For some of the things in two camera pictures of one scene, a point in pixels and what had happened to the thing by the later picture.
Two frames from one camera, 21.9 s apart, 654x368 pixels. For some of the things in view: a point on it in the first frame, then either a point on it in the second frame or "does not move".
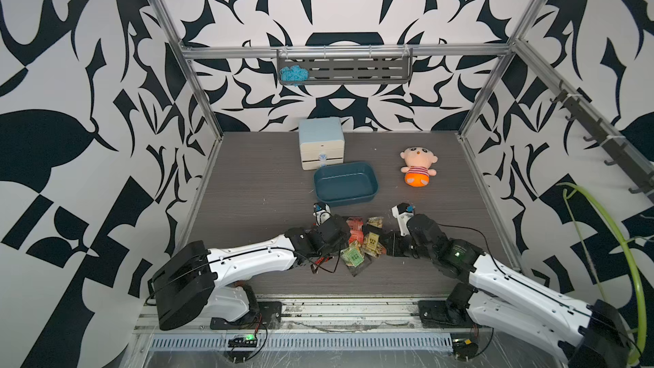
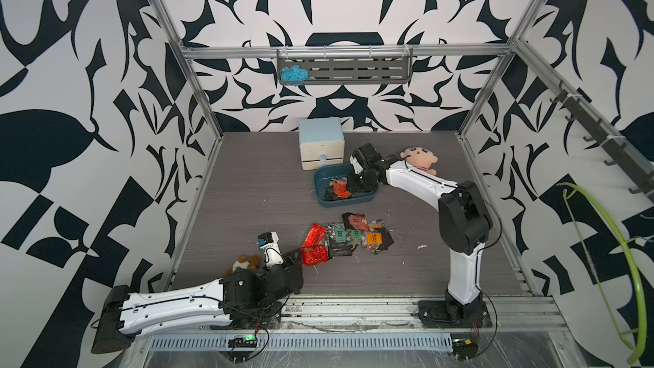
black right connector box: (464, 348) does not move
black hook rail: (636, 169) does not move
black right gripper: (390, 240) -> (355, 187)
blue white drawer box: (322, 141) does not move
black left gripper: (342, 244) -> (289, 261)
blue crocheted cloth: (294, 74) does not move
